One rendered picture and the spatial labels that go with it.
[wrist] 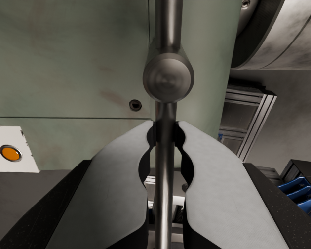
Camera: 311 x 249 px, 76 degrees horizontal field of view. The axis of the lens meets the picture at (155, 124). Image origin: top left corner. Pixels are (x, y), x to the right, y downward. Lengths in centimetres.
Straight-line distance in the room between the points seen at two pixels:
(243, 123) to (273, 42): 129
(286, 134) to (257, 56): 175
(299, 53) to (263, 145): 173
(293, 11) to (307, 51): 7
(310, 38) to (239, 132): 131
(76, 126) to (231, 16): 20
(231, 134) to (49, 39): 142
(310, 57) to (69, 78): 29
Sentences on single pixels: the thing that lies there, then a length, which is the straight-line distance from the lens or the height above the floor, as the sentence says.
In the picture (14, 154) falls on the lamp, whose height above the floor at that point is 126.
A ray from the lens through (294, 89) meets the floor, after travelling 183.
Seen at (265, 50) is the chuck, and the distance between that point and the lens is 29.
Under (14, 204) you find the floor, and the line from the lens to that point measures 301.
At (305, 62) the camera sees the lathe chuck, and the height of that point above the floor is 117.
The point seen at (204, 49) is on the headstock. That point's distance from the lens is 21.
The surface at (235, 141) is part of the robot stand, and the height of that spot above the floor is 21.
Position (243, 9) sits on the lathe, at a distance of 30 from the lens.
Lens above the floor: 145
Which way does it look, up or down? 59 degrees down
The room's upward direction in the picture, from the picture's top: 175 degrees counter-clockwise
